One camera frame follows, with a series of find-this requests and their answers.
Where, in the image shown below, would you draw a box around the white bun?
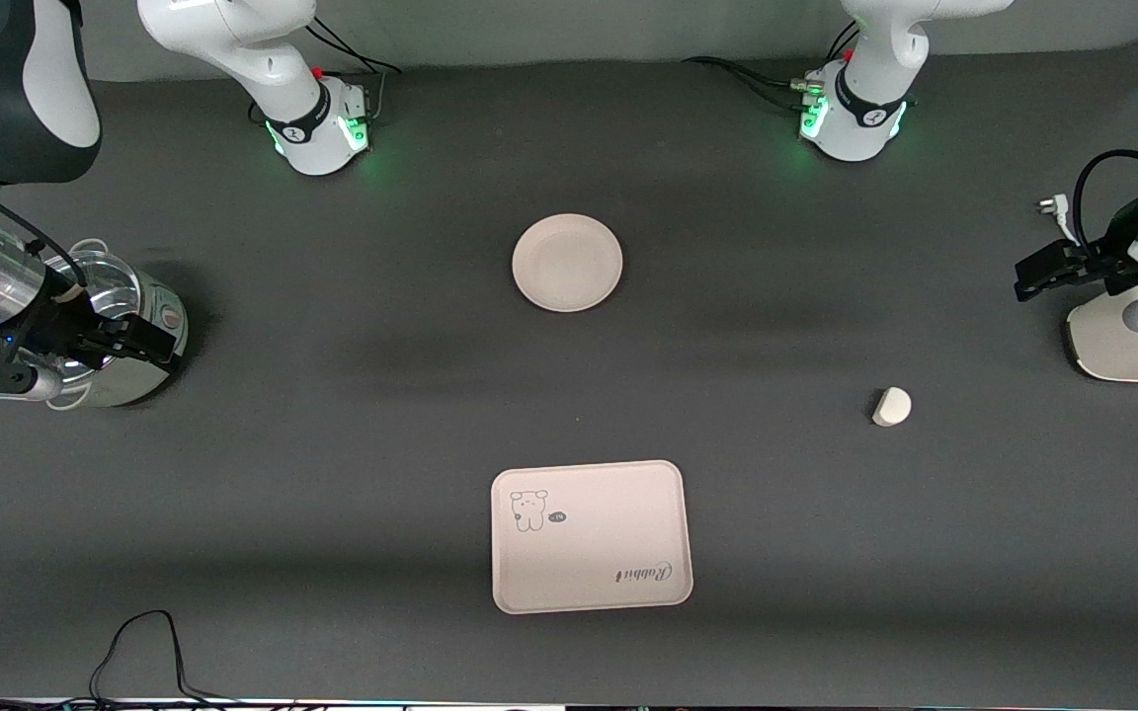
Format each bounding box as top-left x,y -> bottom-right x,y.
871,387 -> 914,429

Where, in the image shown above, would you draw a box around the round beige plate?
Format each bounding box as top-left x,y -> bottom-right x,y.
512,213 -> 624,314

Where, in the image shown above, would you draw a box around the beige rectangular tray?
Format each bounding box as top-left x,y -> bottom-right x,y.
491,460 -> 695,615

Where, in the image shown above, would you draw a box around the steel pot with glass lid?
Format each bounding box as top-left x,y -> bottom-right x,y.
36,239 -> 191,410

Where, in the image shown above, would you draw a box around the cream toaster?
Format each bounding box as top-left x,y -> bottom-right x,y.
1065,284 -> 1138,384

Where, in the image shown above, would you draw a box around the white toaster power cord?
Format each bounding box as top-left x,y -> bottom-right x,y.
1037,195 -> 1086,250

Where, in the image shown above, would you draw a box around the thin black floor cable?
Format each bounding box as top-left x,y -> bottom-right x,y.
0,610 -> 264,711

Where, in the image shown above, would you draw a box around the black left arm base cables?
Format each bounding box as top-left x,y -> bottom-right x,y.
682,20 -> 862,112

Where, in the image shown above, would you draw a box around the black arm base cables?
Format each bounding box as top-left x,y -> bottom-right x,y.
304,15 -> 403,121
682,20 -> 862,112

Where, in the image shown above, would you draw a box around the black right arm base cables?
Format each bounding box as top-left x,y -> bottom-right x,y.
304,15 -> 403,121

